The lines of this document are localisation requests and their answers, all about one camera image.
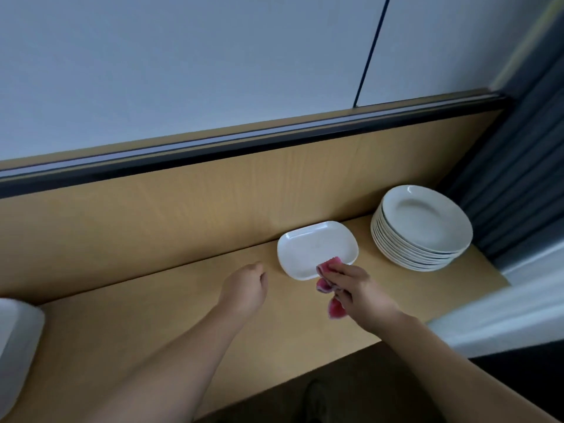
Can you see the person's left hand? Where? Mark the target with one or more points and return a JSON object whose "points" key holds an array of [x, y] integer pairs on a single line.
{"points": [[242, 292]]}

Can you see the person's right hand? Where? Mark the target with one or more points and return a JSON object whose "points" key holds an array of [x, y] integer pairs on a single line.
{"points": [[368, 297]]}

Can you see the pink cleaning cloth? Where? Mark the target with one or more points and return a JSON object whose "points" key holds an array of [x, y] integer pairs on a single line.
{"points": [[332, 262]]}

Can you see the stack of white rectangular plates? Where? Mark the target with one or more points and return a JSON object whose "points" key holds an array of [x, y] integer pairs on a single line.
{"points": [[317, 246]]}

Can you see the stack of white round plates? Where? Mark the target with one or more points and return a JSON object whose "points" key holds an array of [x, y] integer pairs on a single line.
{"points": [[423, 220]]}

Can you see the pile of white oblong plates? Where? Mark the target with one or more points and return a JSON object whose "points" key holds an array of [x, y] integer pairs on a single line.
{"points": [[18, 348]]}

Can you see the person's left forearm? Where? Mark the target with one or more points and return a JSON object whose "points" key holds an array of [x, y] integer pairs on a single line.
{"points": [[150, 374]]}

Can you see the person's right forearm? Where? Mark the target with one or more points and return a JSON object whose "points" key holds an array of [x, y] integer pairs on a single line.
{"points": [[467, 374]]}

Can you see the grey curtain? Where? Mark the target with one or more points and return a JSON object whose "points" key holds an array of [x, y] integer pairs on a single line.
{"points": [[520, 171]]}

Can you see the black wall rail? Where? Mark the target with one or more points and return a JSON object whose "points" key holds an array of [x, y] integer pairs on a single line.
{"points": [[264, 141]]}

